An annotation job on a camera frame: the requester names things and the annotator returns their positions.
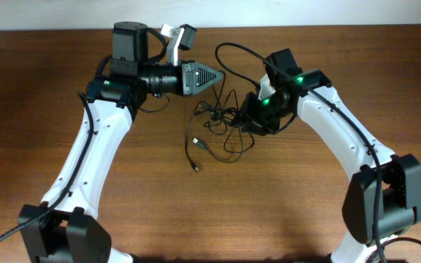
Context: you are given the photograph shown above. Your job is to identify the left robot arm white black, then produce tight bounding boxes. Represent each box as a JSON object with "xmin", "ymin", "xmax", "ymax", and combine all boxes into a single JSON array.
[{"xmin": 18, "ymin": 21, "xmax": 222, "ymax": 262}]

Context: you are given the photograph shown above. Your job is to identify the black USB cable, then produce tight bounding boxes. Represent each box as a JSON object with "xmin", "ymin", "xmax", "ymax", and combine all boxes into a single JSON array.
[{"xmin": 184, "ymin": 105, "xmax": 211, "ymax": 173}]

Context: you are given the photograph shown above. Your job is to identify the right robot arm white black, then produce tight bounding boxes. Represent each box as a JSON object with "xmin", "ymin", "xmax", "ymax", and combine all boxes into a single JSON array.
[{"xmin": 233, "ymin": 49, "xmax": 421, "ymax": 262}]

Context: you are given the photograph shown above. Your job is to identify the thin black cable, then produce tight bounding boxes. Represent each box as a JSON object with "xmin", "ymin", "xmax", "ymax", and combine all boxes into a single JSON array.
[{"xmin": 192, "ymin": 71, "xmax": 256, "ymax": 164}]

